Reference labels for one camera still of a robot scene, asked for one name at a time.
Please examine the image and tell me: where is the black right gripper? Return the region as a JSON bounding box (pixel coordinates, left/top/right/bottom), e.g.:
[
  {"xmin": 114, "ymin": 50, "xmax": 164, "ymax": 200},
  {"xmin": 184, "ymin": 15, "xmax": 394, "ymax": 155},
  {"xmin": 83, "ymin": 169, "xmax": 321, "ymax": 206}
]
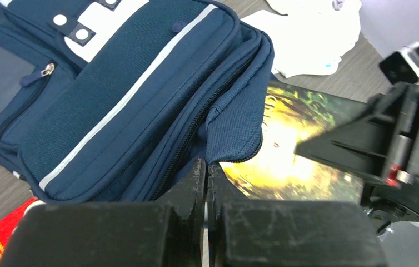
[{"xmin": 295, "ymin": 92, "xmax": 419, "ymax": 234}]

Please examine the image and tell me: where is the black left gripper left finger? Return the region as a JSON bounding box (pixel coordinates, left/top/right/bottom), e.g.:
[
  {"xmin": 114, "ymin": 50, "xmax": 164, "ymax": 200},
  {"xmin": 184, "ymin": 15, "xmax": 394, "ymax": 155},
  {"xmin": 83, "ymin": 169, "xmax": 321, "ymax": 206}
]
[{"xmin": 0, "ymin": 159, "xmax": 206, "ymax": 266}]

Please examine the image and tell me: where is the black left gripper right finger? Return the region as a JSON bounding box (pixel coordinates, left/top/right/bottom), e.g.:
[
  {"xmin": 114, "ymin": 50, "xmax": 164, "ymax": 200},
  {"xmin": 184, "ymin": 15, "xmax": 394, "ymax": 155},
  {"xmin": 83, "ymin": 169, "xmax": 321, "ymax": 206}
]
[{"xmin": 207, "ymin": 164, "xmax": 388, "ymax": 266}]

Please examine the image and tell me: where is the green jungle cover book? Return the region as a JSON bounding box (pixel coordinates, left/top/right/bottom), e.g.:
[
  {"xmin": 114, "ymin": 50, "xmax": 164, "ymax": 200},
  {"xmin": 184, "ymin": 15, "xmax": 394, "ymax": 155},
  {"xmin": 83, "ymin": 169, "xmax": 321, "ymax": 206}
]
[{"xmin": 220, "ymin": 81, "xmax": 370, "ymax": 204}]

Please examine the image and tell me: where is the navy blue student backpack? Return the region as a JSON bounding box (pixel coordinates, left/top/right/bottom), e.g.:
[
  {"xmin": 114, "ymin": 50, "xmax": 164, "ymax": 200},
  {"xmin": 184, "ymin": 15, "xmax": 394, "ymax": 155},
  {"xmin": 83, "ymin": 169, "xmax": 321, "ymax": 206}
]
[{"xmin": 0, "ymin": 1, "xmax": 274, "ymax": 203}]

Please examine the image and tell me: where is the white cloth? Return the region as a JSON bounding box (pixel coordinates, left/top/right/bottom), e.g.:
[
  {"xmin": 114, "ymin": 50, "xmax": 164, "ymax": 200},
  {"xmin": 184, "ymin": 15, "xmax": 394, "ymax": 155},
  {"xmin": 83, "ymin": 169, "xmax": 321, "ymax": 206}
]
[{"xmin": 242, "ymin": 0, "xmax": 362, "ymax": 78}]

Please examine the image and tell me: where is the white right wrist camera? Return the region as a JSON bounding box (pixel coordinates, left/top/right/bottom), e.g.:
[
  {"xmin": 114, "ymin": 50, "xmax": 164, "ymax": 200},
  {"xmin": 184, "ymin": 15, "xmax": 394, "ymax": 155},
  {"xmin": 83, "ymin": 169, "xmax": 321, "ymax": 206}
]
[{"xmin": 378, "ymin": 37, "xmax": 419, "ymax": 86}]

